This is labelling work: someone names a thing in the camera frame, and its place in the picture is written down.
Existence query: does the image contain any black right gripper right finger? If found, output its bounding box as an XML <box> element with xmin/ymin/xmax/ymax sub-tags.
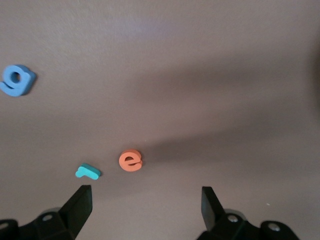
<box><xmin>197</xmin><ymin>186</ymin><xmax>301</xmax><ymax>240</ymax></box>

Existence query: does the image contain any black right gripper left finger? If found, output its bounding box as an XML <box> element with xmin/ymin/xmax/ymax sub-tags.
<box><xmin>0</xmin><ymin>184</ymin><xmax>93</xmax><ymax>240</ymax></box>

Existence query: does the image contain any teal letter r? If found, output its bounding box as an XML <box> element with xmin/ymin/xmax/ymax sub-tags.
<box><xmin>75</xmin><ymin>162</ymin><xmax>101</xmax><ymax>181</ymax></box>

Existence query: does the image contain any orange letter e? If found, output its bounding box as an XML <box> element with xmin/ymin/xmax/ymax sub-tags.
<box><xmin>118</xmin><ymin>149</ymin><xmax>144</xmax><ymax>173</ymax></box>

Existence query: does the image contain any blue letter g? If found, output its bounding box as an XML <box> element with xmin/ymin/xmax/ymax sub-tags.
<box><xmin>0</xmin><ymin>64</ymin><xmax>37</xmax><ymax>97</ymax></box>

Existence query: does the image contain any brown table cover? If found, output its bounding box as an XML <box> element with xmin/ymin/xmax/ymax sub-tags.
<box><xmin>0</xmin><ymin>0</ymin><xmax>320</xmax><ymax>240</ymax></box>

